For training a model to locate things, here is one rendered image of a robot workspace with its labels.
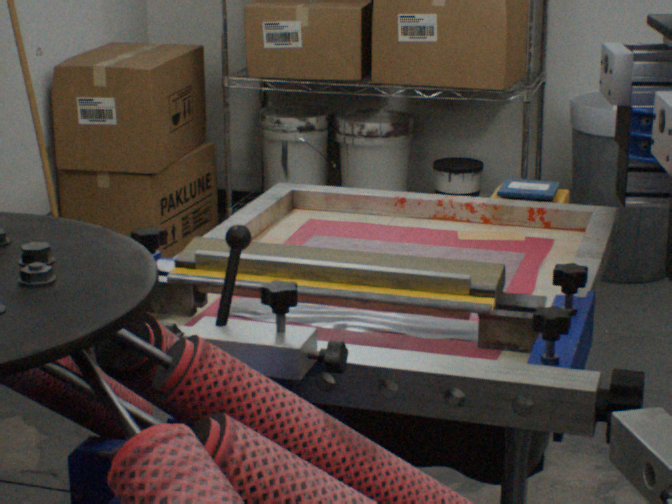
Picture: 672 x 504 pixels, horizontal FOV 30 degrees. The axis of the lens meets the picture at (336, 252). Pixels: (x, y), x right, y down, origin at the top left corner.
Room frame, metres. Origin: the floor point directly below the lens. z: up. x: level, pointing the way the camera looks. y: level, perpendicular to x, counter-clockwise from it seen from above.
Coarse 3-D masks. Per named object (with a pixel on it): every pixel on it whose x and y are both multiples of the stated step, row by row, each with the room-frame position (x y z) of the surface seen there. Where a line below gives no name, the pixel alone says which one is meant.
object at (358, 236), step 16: (304, 224) 1.98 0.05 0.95; (320, 224) 1.98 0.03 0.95; (336, 224) 1.98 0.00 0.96; (352, 224) 1.98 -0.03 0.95; (368, 224) 1.98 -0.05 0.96; (288, 240) 1.89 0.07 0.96; (304, 240) 1.89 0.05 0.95; (320, 240) 1.89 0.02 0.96; (336, 240) 1.89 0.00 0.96; (352, 240) 1.89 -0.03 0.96; (368, 240) 1.89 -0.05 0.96; (384, 240) 1.89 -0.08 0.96; (400, 240) 1.89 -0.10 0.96; (416, 240) 1.89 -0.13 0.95; (192, 320) 1.53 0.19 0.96; (256, 320) 1.53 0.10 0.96; (320, 336) 1.48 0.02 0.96; (336, 336) 1.48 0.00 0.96
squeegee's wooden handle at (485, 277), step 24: (192, 240) 1.55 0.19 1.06; (216, 240) 1.54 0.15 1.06; (192, 264) 1.49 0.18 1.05; (360, 264) 1.46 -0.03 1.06; (384, 264) 1.45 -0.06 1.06; (408, 264) 1.45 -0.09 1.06; (432, 264) 1.45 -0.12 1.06; (456, 264) 1.44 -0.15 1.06; (480, 264) 1.44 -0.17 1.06; (480, 288) 1.38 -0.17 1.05
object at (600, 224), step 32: (288, 192) 2.06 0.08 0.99; (320, 192) 2.06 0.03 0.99; (352, 192) 2.05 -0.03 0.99; (384, 192) 2.05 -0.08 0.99; (224, 224) 1.86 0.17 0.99; (256, 224) 1.91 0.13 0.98; (512, 224) 1.97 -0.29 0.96; (544, 224) 1.95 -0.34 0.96; (576, 224) 1.94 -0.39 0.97; (608, 224) 1.85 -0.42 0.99; (576, 256) 1.69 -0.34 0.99; (608, 256) 1.80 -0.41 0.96
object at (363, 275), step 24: (216, 264) 1.48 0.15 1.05; (240, 264) 1.47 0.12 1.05; (264, 264) 1.46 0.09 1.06; (288, 264) 1.45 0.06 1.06; (312, 264) 1.44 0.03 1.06; (336, 264) 1.43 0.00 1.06; (216, 288) 1.48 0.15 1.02; (408, 288) 1.41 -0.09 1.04; (432, 288) 1.40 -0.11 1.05; (456, 288) 1.39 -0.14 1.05; (408, 312) 1.41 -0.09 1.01; (432, 312) 1.40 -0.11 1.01; (456, 312) 1.39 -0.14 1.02
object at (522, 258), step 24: (432, 240) 1.89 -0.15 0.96; (456, 240) 1.89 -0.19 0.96; (480, 240) 1.89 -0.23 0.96; (504, 240) 1.89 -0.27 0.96; (528, 240) 1.89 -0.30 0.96; (552, 240) 1.89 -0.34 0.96; (504, 264) 1.76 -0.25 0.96; (528, 264) 1.76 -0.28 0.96; (504, 288) 1.66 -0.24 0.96; (528, 288) 1.66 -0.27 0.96; (360, 336) 1.48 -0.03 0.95; (384, 336) 1.48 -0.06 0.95; (408, 336) 1.47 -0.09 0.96
